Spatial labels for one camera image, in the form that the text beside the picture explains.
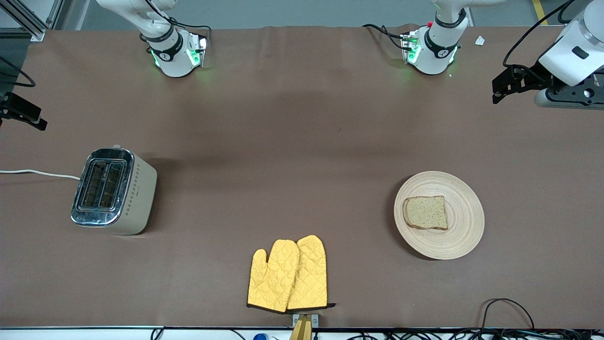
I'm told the aluminium profile camera post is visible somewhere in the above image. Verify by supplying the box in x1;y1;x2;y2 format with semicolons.
289;315;313;340

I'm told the chrome and beige toaster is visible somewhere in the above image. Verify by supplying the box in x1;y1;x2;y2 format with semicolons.
71;145;158;235

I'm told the black looped cable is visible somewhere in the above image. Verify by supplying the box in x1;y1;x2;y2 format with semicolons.
479;298;535;331

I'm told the aluminium frame structure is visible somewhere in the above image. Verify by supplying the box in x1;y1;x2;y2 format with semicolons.
0;0;64;42

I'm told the black base cable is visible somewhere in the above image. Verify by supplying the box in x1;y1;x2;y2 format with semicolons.
165;18;212;44
362;24;407;50

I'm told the yellow quilted oven mitt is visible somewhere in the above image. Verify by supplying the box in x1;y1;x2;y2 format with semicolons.
285;235;336;311
247;239;301;313

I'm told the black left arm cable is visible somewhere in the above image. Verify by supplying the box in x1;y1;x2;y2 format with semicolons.
502;0;577;68

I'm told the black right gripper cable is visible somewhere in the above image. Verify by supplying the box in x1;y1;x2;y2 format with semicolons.
0;56;36;88

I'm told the round light wooden plate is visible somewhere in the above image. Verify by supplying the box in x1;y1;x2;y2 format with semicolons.
394;171;485;260

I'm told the brown bread slice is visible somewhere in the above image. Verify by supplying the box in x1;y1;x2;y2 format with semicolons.
403;195;449;231

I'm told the black right base cable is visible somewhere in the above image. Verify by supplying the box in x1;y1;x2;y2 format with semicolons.
165;18;212;44

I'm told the black left base cable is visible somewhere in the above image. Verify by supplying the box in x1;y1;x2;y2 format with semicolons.
362;24;407;50

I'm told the white toaster power cord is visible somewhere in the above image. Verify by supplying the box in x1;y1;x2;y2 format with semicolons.
0;169;81;181

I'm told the black cable bundle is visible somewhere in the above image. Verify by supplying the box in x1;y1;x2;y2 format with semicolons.
349;328;604;340

